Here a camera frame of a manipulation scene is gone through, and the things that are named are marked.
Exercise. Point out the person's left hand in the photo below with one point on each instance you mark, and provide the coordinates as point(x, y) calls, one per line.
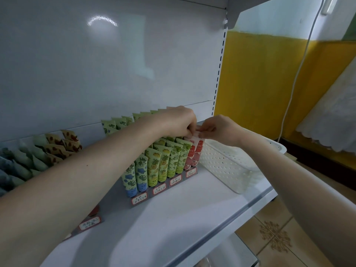
point(175, 120)

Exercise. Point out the row of hand cream tubes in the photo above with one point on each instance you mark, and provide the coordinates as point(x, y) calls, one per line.
point(150, 164)

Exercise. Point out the person's right hand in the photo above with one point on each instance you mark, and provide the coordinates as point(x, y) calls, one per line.
point(222, 130)

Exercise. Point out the white perforated plastic basket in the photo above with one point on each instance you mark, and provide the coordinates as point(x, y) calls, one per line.
point(228, 169)

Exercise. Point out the person's right forearm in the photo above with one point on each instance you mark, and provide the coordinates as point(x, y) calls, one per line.
point(306, 197)

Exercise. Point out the white metal shelf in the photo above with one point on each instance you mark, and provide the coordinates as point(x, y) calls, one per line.
point(194, 219)

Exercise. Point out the person's left forearm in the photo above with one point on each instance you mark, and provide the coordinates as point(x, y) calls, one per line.
point(61, 203)

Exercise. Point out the clear divider tray with labels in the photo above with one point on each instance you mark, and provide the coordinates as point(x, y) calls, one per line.
point(139, 198)

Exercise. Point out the white wall switch box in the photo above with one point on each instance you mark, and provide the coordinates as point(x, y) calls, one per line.
point(329, 3)

